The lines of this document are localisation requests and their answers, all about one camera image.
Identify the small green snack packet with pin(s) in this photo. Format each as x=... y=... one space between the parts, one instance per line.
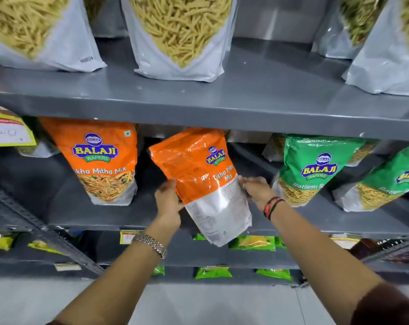
x=275 y=274
x=199 y=237
x=253 y=243
x=159 y=270
x=213 y=272

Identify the person's right fingers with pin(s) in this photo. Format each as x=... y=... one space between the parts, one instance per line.
x=247 y=186

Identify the person's left thumb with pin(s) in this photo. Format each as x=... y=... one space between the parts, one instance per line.
x=180 y=205

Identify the dark snack packet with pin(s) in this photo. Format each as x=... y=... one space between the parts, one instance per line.
x=384 y=250

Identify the clear snack packet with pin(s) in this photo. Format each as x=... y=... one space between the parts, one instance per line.
x=274 y=147
x=38 y=145

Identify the silver wristwatch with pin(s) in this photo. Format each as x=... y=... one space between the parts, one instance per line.
x=152 y=244

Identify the person's right forearm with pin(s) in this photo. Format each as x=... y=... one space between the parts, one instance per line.
x=319 y=257

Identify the small yellow shelf label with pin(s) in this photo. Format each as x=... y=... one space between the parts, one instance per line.
x=345 y=240
x=129 y=237

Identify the small white shelf label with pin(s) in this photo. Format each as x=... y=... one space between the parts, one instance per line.
x=67 y=267

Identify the person's left forearm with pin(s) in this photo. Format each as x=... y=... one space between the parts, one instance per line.
x=123 y=277

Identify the brown sleeve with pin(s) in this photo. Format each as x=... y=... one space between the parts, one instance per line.
x=390 y=308

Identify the orange snack packet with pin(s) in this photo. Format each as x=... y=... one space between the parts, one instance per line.
x=204 y=179
x=99 y=155

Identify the grey metal shelf rack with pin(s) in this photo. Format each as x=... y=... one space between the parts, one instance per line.
x=265 y=87

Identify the yellow price tag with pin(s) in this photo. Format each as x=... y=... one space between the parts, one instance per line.
x=8 y=130

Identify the person's left hand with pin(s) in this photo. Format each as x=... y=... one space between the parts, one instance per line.
x=168 y=208

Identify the person's right hand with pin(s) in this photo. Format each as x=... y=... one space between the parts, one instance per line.
x=258 y=192

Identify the red and black wristband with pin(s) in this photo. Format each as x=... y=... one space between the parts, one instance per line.
x=272 y=207

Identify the white packet of yellow sticks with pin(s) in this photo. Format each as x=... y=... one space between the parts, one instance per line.
x=390 y=54
x=350 y=27
x=38 y=33
x=180 y=37

